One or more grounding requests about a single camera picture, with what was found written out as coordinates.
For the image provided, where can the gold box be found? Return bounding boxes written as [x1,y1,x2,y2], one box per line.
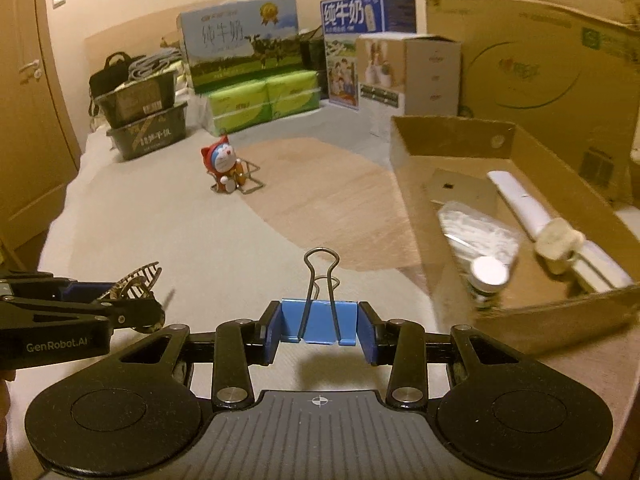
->
[424,169,500,218]

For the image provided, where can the brown hair claw clip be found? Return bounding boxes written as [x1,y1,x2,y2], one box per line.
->
[97,261,176,333]

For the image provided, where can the blue cat figurine red hood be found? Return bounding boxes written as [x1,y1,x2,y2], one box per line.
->
[200,135,241,195]

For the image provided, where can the small bottle silver cap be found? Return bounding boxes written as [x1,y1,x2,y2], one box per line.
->
[470,256,510,311]

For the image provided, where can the white plastic bag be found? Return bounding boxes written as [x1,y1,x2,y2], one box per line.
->
[187,92,211,131]

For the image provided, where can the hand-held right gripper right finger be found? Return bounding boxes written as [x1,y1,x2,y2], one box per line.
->
[358,302,526,409]

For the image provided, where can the large cardboard box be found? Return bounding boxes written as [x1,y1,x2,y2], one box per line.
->
[425,0,640,206]

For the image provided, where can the wooden headboard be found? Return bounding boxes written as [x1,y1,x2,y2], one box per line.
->
[84,5,191,91]

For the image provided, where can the green tissue pack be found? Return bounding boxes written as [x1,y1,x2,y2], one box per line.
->
[266,70,322,122]
[206,80,273,136]

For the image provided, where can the black box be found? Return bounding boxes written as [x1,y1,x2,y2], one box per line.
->
[300,30,328,73]

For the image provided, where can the white paper tube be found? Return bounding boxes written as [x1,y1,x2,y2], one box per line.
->
[487,170,633,293]

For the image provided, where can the blue binder clip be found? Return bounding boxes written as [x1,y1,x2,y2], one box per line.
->
[281,248,362,347]

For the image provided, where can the green and blue milk carton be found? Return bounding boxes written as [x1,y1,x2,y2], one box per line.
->
[176,0,304,95]

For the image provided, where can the grey folded cloth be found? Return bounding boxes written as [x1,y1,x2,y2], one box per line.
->
[129,50,182,81]

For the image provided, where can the white humidifier box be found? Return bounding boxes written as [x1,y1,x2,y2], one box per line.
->
[355,34,462,117]

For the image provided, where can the wire metal holder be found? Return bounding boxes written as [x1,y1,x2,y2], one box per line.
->
[212,159,264,195]

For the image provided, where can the clear box of floss picks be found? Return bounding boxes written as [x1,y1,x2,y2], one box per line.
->
[437,201,521,288]

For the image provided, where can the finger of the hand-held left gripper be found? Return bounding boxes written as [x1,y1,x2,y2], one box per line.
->
[0,296,166,333]
[0,272,117,304]

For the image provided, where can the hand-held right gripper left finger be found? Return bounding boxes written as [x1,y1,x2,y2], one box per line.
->
[112,301,282,409]

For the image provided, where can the dark blue milk carton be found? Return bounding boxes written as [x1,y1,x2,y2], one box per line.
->
[320,0,417,110]

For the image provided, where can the beige rounded foam pads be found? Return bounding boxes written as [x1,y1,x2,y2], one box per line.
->
[534,218,586,275]

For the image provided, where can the black bag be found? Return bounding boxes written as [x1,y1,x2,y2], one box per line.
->
[89,52,132,116]

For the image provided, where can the wooden door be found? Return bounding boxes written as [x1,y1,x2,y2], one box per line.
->
[0,0,83,251]

